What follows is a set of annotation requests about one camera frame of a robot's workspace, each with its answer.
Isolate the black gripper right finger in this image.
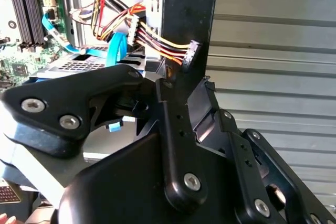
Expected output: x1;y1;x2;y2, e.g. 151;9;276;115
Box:
186;76;336;224

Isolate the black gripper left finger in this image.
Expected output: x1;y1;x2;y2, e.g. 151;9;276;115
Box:
0;63;208;214

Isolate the person left hand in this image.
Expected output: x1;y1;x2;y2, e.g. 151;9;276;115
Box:
0;215;17;224

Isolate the blue data wire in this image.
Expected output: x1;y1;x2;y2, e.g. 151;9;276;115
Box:
41;14;128;67

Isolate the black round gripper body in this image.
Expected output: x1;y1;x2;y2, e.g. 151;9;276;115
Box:
51;132;248;224

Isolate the orange yellow power wire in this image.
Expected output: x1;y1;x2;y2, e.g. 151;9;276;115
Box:
90;0;202;74

